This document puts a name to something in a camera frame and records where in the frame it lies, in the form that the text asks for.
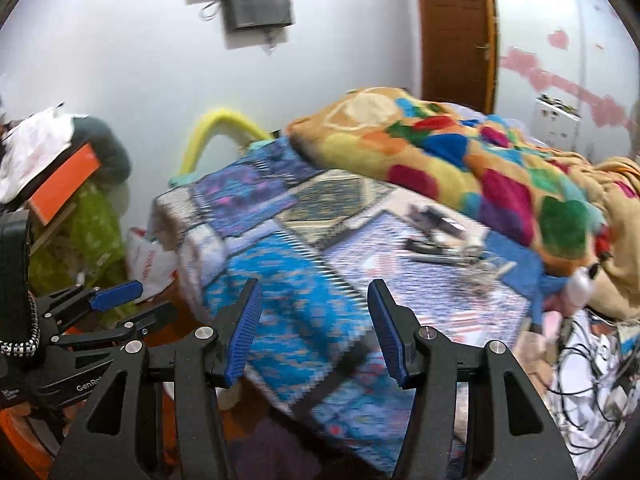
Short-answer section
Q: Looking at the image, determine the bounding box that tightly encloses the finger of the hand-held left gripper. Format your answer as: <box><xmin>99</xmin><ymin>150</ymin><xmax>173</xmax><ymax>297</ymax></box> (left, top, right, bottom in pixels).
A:
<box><xmin>35</xmin><ymin>280</ymin><xmax>144</xmax><ymax>328</ymax></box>
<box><xmin>47</xmin><ymin>301</ymin><xmax>178</xmax><ymax>356</ymax></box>

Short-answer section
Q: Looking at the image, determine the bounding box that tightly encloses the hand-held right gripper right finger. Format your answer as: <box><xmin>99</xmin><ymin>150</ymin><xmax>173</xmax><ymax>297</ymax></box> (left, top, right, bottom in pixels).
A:
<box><xmin>367</xmin><ymin>279</ymin><xmax>581</xmax><ymax>480</ymax></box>

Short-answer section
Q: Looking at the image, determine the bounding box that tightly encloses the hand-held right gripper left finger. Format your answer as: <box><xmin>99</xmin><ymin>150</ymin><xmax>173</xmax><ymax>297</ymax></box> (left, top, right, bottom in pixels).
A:
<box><xmin>47</xmin><ymin>279</ymin><xmax>264</xmax><ymax>480</ymax></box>

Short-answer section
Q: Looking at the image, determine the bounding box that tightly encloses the black cosmetic tube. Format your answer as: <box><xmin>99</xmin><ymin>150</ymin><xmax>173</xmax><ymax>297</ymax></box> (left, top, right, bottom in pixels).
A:
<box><xmin>407</xmin><ymin>204</ymin><xmax>463</xmax><ymax>235</ymax></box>

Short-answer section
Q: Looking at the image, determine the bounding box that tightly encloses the white plastic bag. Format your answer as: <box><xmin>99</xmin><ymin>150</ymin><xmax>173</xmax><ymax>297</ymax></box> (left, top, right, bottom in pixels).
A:
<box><xmin>125</xmin><ymin>227</ymin><xmax>178</xmax><ymax>303</ymax></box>

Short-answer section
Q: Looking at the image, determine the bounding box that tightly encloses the green patterned cloth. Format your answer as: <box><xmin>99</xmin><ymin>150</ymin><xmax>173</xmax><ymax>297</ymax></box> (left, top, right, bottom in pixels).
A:
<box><xmin>27</xmin><ymin>180</ymin><xmax>128</xmax><ymax>301</ymax></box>

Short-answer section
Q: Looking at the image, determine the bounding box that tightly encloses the blue patterned bed sheet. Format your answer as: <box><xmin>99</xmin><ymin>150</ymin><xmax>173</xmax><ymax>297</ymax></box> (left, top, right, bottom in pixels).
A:
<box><xmin>150</xmin><ymin>135</ymin><xmax>551</xmax><ymax>476</ymax></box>

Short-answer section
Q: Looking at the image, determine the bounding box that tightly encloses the orange cardboard box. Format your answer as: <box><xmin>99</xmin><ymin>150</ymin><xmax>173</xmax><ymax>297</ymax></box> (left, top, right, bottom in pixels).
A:
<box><xmin>27</xmin><ymin>142</ymin><xmax>103</xmax><ymax>226</ymax></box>

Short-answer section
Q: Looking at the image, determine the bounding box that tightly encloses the dark flat packet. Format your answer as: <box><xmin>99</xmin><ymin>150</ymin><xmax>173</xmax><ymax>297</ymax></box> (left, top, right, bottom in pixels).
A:
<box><xmin>404</xmin><ymin>239</ymin><xmax>451</xmax><ymax>253</ymax></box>

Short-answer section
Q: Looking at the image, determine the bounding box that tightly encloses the white stained cloth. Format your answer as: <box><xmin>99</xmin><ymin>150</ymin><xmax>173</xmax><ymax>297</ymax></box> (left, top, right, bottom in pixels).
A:
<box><xmin>0</xmin><ymin>105</ymin><xmax>76</xmax><ymax>203</ymax></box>

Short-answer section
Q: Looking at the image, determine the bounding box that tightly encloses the dark grey cushion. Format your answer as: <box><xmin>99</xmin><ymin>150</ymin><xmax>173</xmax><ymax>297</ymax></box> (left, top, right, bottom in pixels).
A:
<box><xmin>70</xmin><ymin>116</ymin><xmax>133</xmax><ymax>186</ymax></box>

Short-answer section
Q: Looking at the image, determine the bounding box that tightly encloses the blue cloth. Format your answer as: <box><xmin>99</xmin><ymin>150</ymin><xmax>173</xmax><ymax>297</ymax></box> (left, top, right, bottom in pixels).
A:
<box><xmin>482</xmin><ymin>232</ymin><xmax>556</xmax><ymax>321</ymax></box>

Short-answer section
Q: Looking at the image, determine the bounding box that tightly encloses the yellow foam tube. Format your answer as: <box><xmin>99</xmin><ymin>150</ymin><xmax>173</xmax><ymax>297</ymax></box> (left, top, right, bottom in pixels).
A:
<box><xmin>180</xmin><ymin>107</ymin><xmax>273</xmax><ymax>176</ymax></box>

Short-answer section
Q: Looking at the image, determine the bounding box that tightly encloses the colourful patchwork fleece blanket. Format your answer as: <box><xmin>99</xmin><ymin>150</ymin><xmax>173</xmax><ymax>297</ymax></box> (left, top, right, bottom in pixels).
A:
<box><xmin>287</xmin><ymin>87</ymin><xmax>640</xmax><ymax>321</ymax></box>

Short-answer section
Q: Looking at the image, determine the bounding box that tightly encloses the white plush toy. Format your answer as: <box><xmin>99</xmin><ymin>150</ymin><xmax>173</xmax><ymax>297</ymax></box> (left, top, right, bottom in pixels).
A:
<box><xmin>545</xmin><ymin>260</ymin><xmax>606</xmax><ymax>311</ymax></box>

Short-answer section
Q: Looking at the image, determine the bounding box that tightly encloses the small white cabinet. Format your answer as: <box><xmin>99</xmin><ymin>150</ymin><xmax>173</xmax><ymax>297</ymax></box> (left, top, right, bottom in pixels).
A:
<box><xmin>532</xmin><ymin>94</ymin><xmax>583</xmax><ymax>153</ymax></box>

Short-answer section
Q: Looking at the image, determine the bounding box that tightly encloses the brown wooden door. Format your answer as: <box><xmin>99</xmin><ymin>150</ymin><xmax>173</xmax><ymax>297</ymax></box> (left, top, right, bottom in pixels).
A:
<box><xmin>414</xmin><ymin>0</ymin><xmax>498</xmax><ymax>113</ymax></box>

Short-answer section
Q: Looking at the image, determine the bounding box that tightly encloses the white wardrobe with pink stickers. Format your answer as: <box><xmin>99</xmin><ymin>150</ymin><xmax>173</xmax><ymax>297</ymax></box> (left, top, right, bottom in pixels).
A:
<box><xmin>487</xmin><ymin>0</ymin><xmax>640</xmax><ymax>161</ymax></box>

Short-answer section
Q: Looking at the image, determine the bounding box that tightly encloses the black white braided cable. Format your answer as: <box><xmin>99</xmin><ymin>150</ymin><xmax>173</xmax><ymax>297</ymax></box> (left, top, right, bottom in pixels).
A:
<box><xmin>0</xmin><ymin>290</ymin><xmax>40</xmax><ymax>358</ymax></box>

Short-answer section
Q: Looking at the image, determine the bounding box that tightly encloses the tangle of black cables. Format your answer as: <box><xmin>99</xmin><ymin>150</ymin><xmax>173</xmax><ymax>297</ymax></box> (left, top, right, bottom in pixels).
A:
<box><xmin>550</xmin><ymin>310</ymin><xmax>640</xmax><ymax>441</ymax></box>

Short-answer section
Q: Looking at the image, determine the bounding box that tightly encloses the small black wall-mounted box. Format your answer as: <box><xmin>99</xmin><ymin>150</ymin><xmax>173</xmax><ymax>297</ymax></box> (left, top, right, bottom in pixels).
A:
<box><xmin>223</xmin><ymin>0</ymin><xmax>295</xmax><ymax>32</ymax></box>

